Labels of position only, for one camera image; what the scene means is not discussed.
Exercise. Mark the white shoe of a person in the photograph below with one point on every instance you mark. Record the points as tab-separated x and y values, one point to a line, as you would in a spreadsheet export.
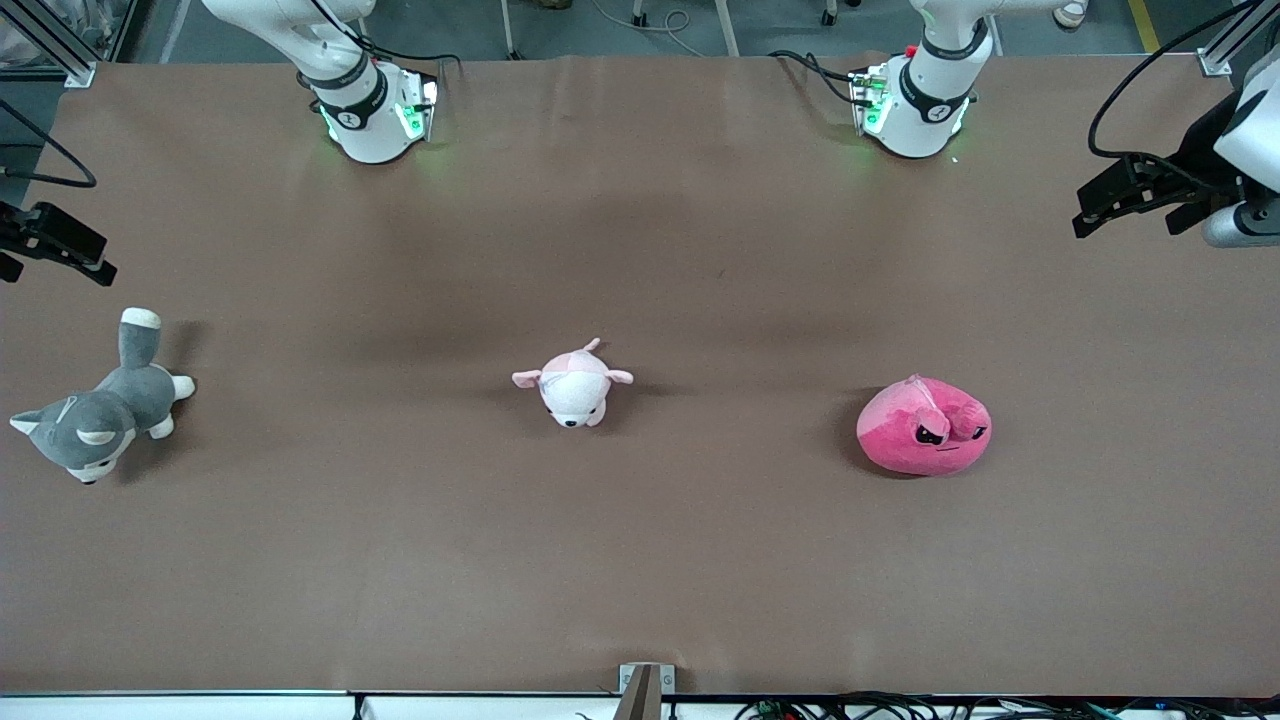
1072	12

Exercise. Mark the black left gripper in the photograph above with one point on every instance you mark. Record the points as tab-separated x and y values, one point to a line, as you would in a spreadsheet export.
1203	150

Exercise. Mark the aluminium frame post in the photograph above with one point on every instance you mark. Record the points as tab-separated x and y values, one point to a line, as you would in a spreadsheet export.
60	45
1228	45

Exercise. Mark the brown table cover sheet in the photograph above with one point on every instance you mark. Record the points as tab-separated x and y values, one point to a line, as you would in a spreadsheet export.
700	560

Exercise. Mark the metal table edge bracket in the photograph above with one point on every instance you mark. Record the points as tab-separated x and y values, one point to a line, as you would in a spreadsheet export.
645	685

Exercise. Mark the pale pink white plush puppy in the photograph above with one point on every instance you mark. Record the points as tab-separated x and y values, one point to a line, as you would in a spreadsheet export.
572	390

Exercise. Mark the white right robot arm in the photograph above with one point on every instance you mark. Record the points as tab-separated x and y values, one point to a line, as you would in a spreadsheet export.
365	125

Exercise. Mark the white table edge rail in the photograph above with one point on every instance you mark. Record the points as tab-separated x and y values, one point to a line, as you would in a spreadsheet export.
200	706

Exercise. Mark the round hot pink plush toy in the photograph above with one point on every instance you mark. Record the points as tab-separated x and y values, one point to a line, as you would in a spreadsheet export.
905	445

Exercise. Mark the grey white husky plush toy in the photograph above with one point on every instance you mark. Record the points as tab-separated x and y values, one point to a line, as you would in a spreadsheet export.
100	415

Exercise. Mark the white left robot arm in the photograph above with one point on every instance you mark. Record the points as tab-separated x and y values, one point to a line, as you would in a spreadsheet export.
925	115

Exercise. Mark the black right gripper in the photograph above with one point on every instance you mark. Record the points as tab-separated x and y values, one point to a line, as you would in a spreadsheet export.
40	236

